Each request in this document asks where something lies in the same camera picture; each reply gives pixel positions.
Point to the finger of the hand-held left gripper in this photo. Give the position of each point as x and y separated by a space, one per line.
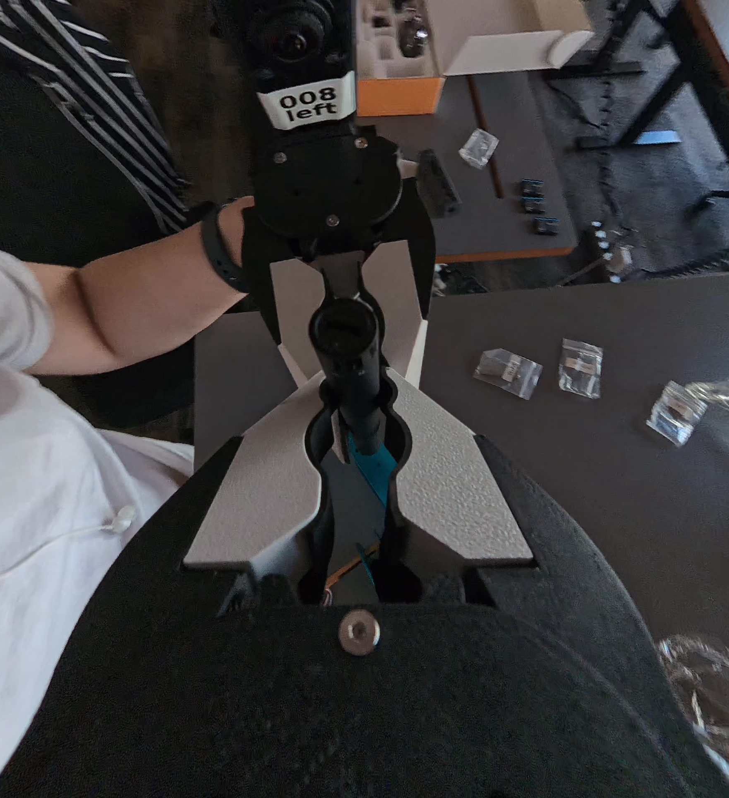
293 305
399 299

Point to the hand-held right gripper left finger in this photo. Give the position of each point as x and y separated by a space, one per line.
252 499

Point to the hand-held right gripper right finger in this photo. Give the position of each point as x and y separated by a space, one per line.
458 486

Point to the blue hobby robot arm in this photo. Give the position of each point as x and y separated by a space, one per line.
371 464

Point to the black screwdriver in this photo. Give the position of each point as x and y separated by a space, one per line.
355 386

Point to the person's left forearm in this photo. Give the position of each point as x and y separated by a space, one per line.
134 305

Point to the dark grey desk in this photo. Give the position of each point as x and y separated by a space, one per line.
558 486

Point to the person's left hand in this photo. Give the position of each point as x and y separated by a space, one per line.
238 221

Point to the black wristband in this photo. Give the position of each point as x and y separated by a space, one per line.
221 255

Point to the black rectangular device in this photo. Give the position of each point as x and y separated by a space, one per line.
438 184

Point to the white and orange box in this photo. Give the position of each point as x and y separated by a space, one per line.
402 96

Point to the small clear plastic bag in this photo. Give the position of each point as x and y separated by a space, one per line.
478 148
508 373
676 411
581 368

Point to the grey table with orange edge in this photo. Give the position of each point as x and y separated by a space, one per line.
514 237

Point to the white earphone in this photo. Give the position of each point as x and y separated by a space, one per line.
121 518

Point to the white shirt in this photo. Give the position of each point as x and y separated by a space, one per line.
40 499

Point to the power strip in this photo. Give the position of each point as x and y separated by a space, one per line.
611 252

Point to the striped dark cloth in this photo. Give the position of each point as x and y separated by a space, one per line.
109 112

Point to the crumpled clear plastic wrap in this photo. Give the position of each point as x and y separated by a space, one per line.
713 686

